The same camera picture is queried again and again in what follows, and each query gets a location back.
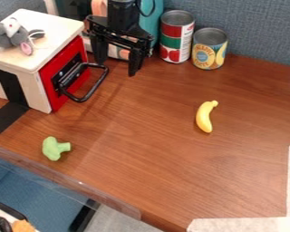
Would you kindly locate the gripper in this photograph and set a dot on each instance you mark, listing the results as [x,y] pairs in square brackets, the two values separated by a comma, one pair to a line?
[120,31]

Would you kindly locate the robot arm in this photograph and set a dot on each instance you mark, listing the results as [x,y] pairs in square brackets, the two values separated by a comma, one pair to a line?
[121,12]

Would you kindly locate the yellow toy banana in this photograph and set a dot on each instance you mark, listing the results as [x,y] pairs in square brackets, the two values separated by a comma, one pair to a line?
[204,116]

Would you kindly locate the drawer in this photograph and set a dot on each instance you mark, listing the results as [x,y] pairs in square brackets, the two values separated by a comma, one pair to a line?
[70,75]

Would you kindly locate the red and green can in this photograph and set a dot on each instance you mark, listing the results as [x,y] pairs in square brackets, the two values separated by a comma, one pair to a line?
[175,36]

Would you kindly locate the cabinet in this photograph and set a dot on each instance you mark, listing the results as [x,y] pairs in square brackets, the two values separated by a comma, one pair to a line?
[28,60]

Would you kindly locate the yellow and blue can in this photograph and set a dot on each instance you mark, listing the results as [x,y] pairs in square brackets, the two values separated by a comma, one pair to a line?
[208,48]

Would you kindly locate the grey plush mouse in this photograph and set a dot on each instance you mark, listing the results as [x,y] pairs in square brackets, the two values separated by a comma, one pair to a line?
[12,34]

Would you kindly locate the green toy broccoli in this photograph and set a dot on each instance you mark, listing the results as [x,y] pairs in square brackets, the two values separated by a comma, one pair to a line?
[54,147]

